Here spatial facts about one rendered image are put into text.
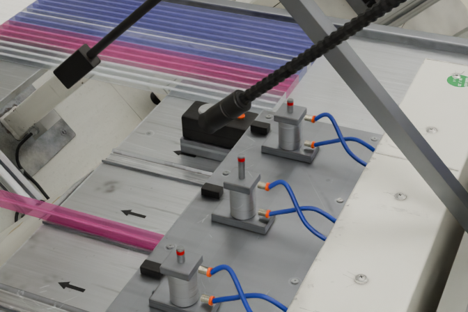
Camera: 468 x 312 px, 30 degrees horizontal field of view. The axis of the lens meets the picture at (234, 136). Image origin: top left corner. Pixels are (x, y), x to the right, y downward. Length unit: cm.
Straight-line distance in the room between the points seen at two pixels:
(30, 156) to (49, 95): 20
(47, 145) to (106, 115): 24
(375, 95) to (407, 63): 44
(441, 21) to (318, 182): 181
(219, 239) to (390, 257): 14
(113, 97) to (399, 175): 169
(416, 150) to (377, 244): 8
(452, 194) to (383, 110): 9
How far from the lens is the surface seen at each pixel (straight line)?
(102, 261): 82
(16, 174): 172
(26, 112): 210
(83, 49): 79
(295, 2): 66
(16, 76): 113
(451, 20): 263
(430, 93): 89
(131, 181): 91
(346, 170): 81
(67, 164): 222
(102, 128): 233
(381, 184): 76
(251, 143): 84
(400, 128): 68
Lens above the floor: 169
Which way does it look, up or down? 40 degrees down
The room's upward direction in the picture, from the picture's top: 58 degrees clockwise
